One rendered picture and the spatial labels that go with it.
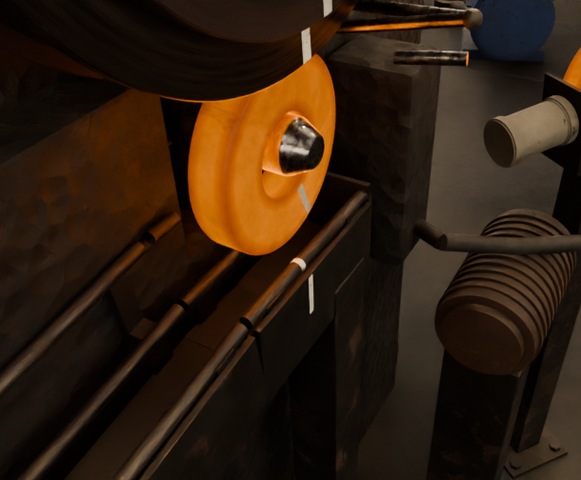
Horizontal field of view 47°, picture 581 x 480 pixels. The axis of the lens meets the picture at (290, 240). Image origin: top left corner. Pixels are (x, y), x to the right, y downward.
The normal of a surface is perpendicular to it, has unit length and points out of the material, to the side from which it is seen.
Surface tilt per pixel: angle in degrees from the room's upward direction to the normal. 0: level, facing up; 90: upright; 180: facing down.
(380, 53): 0
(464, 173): 0
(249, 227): 90
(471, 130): 0
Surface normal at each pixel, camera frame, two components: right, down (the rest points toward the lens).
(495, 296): 0.02, -0.76
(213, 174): -0.51, 0.31
